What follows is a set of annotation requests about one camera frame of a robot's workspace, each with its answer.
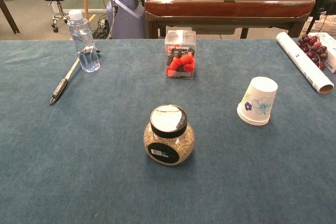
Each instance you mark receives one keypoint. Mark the white paper roll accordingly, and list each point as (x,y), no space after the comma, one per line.
(302,60)

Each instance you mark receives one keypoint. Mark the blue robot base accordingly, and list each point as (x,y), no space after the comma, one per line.
(126,11)

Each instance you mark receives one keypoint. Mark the wooden mahjong table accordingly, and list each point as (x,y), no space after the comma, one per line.
(225,6)

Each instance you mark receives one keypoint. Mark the dark table leg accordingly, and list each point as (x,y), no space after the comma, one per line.
(9,16)

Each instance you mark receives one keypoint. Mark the clear box with red pieces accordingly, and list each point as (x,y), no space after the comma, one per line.
(180,58)

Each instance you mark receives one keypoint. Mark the blue table cloth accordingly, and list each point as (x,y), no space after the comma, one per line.
(105,155)

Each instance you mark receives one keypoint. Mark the clear plastic water bottle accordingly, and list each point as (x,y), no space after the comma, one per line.
(84,48)

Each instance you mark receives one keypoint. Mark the dark purple grape bunch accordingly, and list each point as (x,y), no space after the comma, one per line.
(313,49)

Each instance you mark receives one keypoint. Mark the round glass jar black lid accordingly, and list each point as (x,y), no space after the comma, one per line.
(169,140)

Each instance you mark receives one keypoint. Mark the white plastic basket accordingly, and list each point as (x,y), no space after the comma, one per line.
(321,26)

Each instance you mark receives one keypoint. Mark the white floral paper cup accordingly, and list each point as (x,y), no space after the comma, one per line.
(258,100)

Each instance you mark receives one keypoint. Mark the black tripod stand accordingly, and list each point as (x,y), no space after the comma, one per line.
(321,6)

